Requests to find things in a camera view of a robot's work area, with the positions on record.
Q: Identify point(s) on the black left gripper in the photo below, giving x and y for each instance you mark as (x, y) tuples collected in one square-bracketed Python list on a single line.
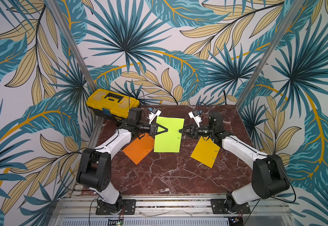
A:
[(153, 128)]

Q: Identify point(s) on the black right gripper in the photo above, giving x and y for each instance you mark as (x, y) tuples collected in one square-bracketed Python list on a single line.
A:
[(193, 131)]

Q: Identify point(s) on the yellow paper sheet stack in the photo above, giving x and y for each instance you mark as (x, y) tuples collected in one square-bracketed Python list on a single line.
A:
[(205, 152)]

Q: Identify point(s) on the green paper sheet stack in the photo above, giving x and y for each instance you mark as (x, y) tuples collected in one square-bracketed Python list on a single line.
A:
[(170, 141)]

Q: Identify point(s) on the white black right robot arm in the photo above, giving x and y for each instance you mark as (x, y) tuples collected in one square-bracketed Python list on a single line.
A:
[(269, 177)]

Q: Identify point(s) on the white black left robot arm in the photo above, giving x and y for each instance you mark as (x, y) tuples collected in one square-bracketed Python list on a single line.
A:
[(95, 169)]

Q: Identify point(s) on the orange paper sheet stack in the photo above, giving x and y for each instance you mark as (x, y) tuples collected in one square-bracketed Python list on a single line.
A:
[(137, 150)]

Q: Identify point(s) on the yellow black toolbox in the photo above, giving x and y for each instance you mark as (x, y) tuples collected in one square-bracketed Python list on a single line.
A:
[(108, 104)]

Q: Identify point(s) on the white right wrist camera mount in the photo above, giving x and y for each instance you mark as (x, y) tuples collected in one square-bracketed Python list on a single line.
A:
[(196, 116)]

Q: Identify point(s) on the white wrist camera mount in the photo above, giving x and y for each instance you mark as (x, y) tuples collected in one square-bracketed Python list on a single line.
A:
[(154, 112), (196, 116)]

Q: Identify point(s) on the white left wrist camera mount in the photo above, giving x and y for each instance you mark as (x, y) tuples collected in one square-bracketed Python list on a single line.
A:
[(154, 112)]

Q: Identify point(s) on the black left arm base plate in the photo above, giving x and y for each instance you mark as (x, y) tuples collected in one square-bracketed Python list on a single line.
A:
[(124, 207)]

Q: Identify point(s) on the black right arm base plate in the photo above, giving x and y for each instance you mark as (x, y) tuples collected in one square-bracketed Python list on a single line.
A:
[(222, 206)]

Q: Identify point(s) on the aluminium corner post right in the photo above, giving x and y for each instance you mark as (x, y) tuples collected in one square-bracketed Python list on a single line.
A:
[(295, 7)]

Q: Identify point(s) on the aluminium corner post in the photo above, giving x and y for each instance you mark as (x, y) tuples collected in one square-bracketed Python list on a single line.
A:
[(295, 7), (59, 18)]

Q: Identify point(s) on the aluminium front rail frame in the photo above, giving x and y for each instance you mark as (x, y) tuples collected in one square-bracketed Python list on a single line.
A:
[(171, 210)]

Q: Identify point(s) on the aluminium corner post left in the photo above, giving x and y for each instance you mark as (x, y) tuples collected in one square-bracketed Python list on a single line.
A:
[(59, 18)]

